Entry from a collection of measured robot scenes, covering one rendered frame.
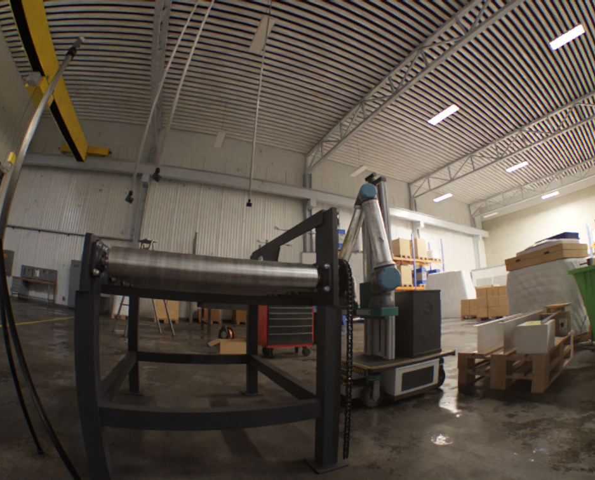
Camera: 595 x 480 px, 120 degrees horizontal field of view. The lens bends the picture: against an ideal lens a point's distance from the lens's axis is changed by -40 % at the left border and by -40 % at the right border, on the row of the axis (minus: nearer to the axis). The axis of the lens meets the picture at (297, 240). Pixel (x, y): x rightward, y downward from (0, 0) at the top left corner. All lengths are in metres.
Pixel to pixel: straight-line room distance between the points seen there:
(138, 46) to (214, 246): 8.33
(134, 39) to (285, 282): 10.01
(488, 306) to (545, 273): 5.70
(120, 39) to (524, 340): 11.39
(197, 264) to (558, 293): 3.69
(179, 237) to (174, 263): 10.93
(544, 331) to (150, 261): 2.36
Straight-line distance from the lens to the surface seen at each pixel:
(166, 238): 11.91
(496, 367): 2.43
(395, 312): 2.00
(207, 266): 1.00
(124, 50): 10.87
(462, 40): 8.76
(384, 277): 1.79
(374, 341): 2.41
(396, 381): 2.07
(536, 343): 2.33
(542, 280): 3.96
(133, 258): 1.01
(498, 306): 9.33
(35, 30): 8.34
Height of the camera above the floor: 0.74
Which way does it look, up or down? 13 degrees up
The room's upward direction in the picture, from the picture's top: straight up
